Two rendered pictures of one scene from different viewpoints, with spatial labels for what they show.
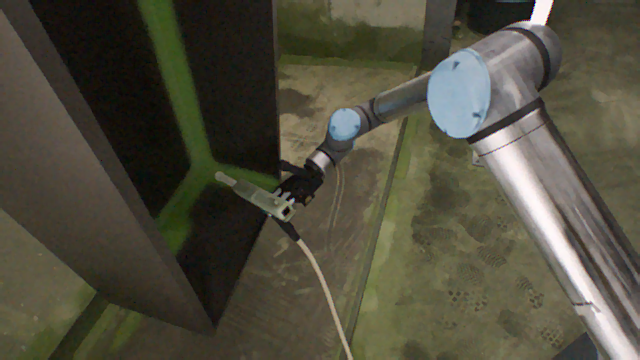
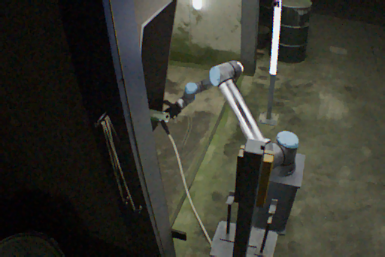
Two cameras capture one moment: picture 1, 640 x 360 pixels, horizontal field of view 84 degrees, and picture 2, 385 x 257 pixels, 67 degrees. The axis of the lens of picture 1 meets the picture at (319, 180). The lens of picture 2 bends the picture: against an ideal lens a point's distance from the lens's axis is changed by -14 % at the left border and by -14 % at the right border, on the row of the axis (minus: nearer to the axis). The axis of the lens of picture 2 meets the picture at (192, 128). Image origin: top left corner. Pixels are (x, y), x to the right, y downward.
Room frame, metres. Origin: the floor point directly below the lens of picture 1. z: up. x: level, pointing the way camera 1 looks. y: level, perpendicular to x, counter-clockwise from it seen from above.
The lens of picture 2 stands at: (-1.37, 0.10, 2.33)
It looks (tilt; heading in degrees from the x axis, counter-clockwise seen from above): 41 degrees down; 355
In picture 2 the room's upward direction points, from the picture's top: 4 degrees counter-clockwise
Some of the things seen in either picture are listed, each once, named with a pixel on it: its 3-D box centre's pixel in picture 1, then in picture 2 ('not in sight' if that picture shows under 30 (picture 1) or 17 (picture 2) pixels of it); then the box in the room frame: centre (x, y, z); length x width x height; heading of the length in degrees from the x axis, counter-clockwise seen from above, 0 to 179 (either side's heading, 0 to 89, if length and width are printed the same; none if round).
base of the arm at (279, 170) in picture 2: not in sight; (283, 161); (0.05, -0.63, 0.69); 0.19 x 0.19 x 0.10
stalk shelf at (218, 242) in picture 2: not in sight; (244, 244); (-0.56, -0.20, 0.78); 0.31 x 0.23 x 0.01; 63
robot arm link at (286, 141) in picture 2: not in sight; (285, 147); (0.05, -0.62, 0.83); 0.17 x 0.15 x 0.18; 114
